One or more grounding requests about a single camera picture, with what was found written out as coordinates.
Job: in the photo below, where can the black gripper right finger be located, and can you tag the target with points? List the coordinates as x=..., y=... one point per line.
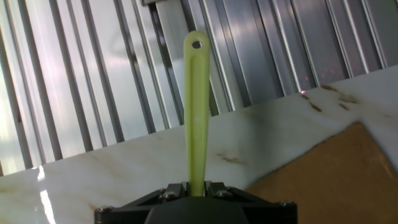
x=267, y=213

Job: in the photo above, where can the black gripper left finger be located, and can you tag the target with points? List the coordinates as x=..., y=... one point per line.
x=130, y=213

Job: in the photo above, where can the pale green plastic flyswatter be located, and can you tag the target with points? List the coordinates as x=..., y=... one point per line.
x=196, y=124

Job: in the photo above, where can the brown cardboard sheet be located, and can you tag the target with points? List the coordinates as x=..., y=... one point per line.
x=329, y=183

